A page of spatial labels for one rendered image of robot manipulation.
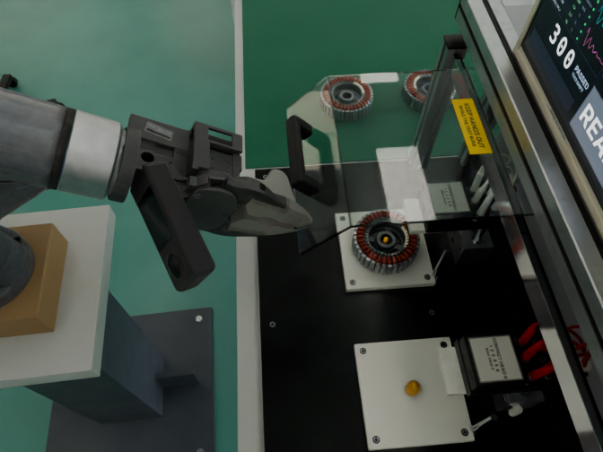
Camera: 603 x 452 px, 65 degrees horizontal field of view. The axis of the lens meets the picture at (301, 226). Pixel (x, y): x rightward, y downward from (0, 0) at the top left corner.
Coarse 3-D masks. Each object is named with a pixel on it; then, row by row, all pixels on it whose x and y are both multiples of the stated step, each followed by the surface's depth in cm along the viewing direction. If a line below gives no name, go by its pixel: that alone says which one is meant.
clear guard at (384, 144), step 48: (336, 96) 62; (384, 96) 62; (432, 96) 62; (480, 96) 62; (336, 144) 58; (384, 144) 58; (432, 144) 58; (336, 192) 55; (384, 192) 54; (432, 192) 54; (480, 192) 54
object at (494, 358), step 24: (480, 336) 60; (504, 336) 60; (456, 360) 63; (480, 360) 59; (504, 360) 59; (456, 384) 61; (480, 384) 57; (504, 384) 57; (528, 384) 59; (552, 384) 59
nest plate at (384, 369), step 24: (360, 360) 72; (384, 360) 72; (408, 360) 72; (432, 360) 72; (360, 384) 71; (384, 384) 71; (432, 384) 71; (384, 408) 69; (408, 408) 69; (432, 408) 69; (456, 408) 69; (384, 432) 67; (408, 432) 67; (432, 432) 67; (456, 432) 67
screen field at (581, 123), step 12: (588, 96) 46; (600, 96) 44; (588, 108) 46; (600, 108) 44; (576, 120) 48; (588, 120) 46; (600, 120) 44; (576, 132) 48; (588, 132) 46; (600, 132) 45; (588, 144) 46; (600, 144) 45; (588, 156) 47; (600, 156) 45; (600, 168) 45; (600, 180) 45
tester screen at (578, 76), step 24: (552, 0) 51; (576, 0) 47; (600, 0) 43; (552, 24) 51; (576, 24) 47; (600, 24) 44; (528, 48) 56; (576, 48) 47; (600, 48) 44; (576, 72) 48; (600, 72) 44; (552, 96) 52; (576, 96) 48; (576, 144) 48; (600, 192) 45
